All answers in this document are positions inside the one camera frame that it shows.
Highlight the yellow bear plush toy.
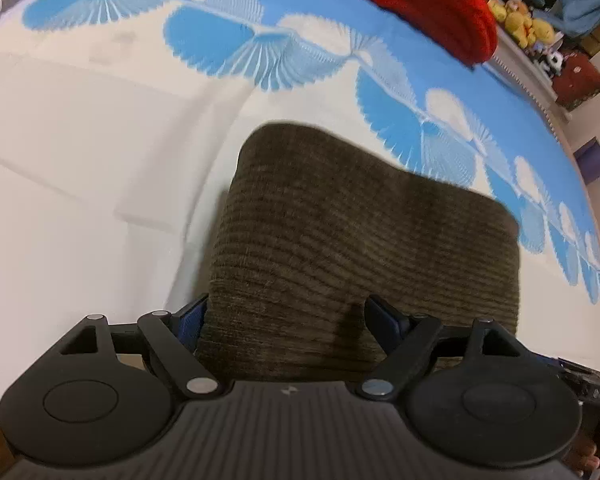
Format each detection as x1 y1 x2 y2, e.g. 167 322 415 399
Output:
502 0 563 51

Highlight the blue and white bedsheet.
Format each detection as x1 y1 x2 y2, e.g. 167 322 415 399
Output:
0 0 600 423

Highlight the red cushion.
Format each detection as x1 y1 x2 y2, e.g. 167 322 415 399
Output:
551 52 600 111

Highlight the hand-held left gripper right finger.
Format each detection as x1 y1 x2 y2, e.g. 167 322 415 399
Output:
355 294 526 403

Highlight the purple box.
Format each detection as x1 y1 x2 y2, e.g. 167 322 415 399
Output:
574 140 600 184

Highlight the panda plush toy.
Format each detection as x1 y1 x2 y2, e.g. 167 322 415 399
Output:
536 50 567 79

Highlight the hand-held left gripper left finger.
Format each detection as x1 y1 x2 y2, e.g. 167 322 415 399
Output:
55 296 223 401

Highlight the person's right hand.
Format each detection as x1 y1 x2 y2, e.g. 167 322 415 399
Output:
564 422 600 479

